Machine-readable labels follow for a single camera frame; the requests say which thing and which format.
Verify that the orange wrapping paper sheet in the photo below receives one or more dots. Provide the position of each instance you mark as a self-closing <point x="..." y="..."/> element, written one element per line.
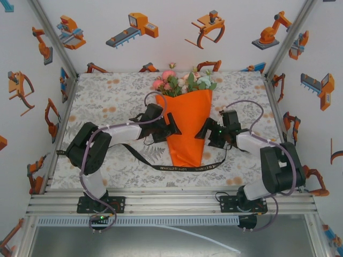
<point x="185" y="120"/>

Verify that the black printed ribbon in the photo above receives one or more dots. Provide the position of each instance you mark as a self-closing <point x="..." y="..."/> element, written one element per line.
<point x="174" y="168"/>

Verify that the cream fake flower stem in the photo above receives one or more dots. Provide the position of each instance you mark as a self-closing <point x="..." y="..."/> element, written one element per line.
<point x="181" y="82"/>

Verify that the light blue fake flower stem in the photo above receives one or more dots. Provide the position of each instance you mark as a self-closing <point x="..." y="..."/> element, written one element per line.
<point x="205" y="80"/>

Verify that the pink fake flower stem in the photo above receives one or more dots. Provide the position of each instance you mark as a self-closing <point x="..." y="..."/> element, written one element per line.
<point x="167" y="75"/>
<point x="197" y="76"/>

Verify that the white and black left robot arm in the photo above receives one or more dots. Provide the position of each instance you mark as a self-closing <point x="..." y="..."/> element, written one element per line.
<point x="120" y="134"/>

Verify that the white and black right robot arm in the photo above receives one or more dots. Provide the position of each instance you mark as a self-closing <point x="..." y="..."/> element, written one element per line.
<point x="281" y="171"/>

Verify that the floral patterned tablecloth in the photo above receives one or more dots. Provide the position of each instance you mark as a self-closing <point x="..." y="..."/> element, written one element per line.
<point x="174" y="182"/>

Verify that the small circuit board green light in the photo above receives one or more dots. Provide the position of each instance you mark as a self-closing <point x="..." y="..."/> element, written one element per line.
<point x="100" y="218"/>

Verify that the thin white tube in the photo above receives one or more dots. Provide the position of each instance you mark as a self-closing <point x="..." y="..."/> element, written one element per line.
<point x="214" y="241"/>

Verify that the grey metal base panel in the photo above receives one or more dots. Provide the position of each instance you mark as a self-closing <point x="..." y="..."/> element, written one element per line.
<point x="134" y="241"/>

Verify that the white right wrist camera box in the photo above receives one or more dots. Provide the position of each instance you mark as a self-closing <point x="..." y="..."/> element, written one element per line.
<point x="220" y="124"/>

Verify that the aluminium table side rail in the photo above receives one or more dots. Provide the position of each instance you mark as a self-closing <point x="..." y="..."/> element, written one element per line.
<point x="73" y="89"/>
<point x="270" y="89"/>

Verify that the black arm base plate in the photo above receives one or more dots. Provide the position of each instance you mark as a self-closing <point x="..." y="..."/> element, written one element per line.
<point x="119" y="204"/>
<point x="226" y="204"/>

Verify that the aluminium frame rail with grooves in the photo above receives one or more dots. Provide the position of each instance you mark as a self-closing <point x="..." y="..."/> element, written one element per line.
<point x="174" y="203"/>

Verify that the black box under rail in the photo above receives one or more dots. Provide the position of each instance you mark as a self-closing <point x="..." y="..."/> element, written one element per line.
<point x="247" y="222"/>

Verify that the slanted aluminium frame post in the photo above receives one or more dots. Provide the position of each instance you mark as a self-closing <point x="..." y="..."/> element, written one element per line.
<point x="290" y="37"/>
<point x="55" y="37"/>

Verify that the aluminium frame leg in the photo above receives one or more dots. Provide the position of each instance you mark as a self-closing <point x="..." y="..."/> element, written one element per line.
<point x="316" y="235"/>
<point x="26" y="238"/>

